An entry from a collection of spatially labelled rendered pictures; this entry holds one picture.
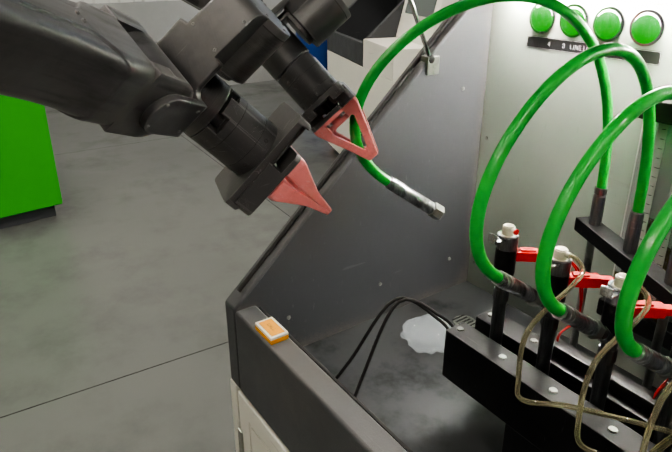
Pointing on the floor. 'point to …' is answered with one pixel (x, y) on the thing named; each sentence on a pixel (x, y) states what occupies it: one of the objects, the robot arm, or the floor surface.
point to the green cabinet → (26, 164)
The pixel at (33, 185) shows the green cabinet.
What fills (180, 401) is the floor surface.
